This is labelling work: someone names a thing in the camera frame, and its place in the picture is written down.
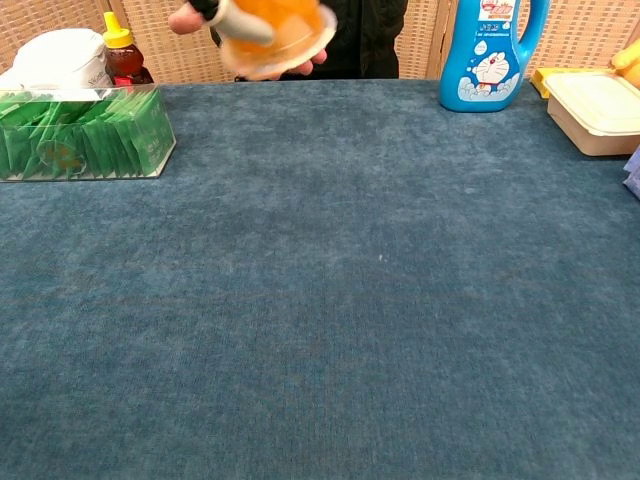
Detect person right hand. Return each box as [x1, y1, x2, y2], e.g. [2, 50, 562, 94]
[167, 7, 329, 83]

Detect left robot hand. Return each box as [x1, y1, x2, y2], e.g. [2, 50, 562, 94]
[187, 0, 276, 46]

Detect orange jelly cup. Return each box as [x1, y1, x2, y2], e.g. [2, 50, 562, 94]
[218, 0, 338, 81]

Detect honey bottle yellow cap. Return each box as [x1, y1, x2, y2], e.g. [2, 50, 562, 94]
[101, 10, 156, 89]

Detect person torso black jacket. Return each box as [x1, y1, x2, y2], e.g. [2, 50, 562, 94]
[209, 0, 407, 82]

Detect white plastic tub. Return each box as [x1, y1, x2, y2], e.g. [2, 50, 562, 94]
[0, 27, 115, 92]

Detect clear box green tea bags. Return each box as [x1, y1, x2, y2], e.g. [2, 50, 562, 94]
[0, 83, 178, 183]

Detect blue detergent pump bottle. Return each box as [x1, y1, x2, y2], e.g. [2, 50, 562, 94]
[438, 0, 552, 113]

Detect blue table cloth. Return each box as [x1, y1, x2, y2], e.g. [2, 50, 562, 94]
[0, 77, 640, 480]

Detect yellow plastic tray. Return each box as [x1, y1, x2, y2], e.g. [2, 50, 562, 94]
[529, 67, 557, 100]

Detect woven rattan folding screen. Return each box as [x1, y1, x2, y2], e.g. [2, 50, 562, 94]
[0, 0, 640, 85]

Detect beige lidded lunch box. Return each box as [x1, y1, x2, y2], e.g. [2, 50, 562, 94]
[542, 69, 640, 158]

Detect yellow plush toy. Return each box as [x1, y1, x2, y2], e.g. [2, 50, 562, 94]
[609, 41, 640, 92]

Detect blue white wet wipes pack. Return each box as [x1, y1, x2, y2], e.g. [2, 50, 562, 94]
[622, 146, 640, 204]

